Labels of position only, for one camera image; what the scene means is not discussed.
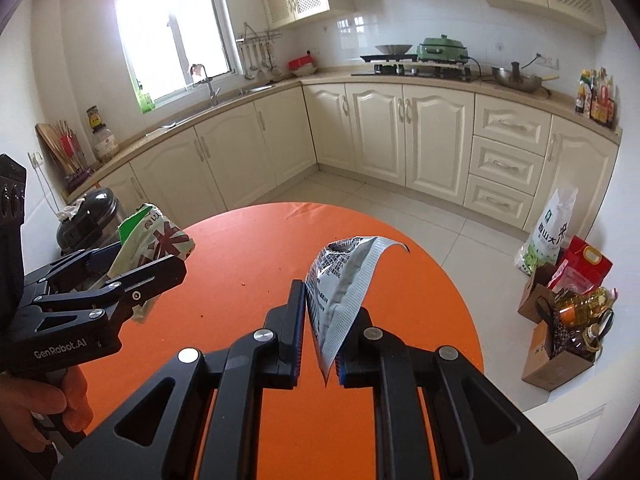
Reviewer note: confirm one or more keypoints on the dark sauce bottle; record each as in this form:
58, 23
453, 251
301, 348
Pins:
582, 342

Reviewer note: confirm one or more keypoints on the silver grey packet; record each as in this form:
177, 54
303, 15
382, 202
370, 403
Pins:
340, 280

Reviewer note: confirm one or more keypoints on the chrome kitchen faucet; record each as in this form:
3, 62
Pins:
207, 85

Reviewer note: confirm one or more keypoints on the white rice bag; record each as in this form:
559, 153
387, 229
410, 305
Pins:
547, 235

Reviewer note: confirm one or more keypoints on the black kitchen appliance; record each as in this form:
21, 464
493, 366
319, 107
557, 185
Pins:
92, 220

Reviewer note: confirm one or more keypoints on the kitchen window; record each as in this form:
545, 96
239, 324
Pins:
170, 25

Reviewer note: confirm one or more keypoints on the orange round table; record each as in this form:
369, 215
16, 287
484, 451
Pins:
240, 260

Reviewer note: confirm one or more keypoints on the black gas stove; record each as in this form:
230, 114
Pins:
415, 71

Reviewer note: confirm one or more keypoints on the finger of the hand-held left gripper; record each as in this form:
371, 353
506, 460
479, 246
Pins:
75, 265
145, 280

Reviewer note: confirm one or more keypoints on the white wall outlet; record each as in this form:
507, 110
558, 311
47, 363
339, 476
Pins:
36, 161
545, 60

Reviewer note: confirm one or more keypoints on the small cardboard box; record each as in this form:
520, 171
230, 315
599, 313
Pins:
532, 295

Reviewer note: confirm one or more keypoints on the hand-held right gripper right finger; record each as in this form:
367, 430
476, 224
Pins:
350, 370

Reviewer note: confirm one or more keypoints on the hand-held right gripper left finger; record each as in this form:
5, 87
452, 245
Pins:
299, 340

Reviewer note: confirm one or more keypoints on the green bottle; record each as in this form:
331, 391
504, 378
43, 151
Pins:
146, 100

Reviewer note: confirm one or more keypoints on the wooden cutting board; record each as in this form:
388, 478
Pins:
50, 145

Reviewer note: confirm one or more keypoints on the glass storage jar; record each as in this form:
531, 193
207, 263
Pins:
105, 140

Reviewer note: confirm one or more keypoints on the white crumpled cloth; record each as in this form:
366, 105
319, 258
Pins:
72, 210

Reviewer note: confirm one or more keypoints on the bundle of chopsticks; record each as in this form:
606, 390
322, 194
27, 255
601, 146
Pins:
67, 145

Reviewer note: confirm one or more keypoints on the red rice bag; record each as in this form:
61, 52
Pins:
582, 262

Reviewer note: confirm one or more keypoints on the white panelled door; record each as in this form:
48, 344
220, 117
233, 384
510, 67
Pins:
575, 440

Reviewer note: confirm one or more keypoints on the green white snack wrapper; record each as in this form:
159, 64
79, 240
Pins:
155, 240

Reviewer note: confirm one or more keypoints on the large cardboard box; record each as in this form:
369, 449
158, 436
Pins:
550, 370

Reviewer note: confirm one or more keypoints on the person's left hand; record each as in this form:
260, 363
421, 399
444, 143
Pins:
25, 405

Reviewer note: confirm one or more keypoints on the cream kitchen base cabinets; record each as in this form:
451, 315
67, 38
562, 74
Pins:
375, 130

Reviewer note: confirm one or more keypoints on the steel kitchen sink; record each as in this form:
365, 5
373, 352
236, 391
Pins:
255, 90

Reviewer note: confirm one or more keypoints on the cooking oil bottles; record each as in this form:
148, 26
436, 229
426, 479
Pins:
557, 330

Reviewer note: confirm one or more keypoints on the cluster of condiment bottles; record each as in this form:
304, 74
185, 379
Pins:
595, 100

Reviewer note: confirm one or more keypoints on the steel wok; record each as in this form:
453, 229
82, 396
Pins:
520, 80

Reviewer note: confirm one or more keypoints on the green electric cooking pot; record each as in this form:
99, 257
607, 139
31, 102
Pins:
442, 50

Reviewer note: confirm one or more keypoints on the hanging utensil rack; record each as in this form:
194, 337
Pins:
257, 50

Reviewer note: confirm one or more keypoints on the red container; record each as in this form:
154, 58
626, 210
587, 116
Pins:
302, 66

